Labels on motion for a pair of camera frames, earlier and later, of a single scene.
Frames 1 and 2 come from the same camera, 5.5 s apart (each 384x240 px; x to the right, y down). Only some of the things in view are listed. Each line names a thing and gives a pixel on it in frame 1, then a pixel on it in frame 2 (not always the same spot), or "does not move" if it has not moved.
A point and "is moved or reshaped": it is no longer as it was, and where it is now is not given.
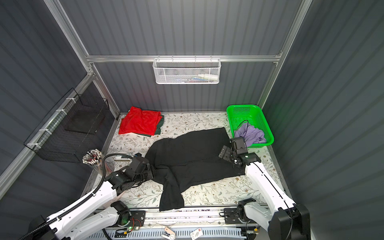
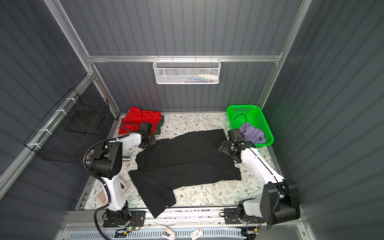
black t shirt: [176, 162] is moved or reshaped
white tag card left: [169, 233] does not move
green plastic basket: [239, 114] does not move
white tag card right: [196, 233] does not move
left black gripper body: [149, 172] → [150, 141]
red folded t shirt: [138, 121] does not move
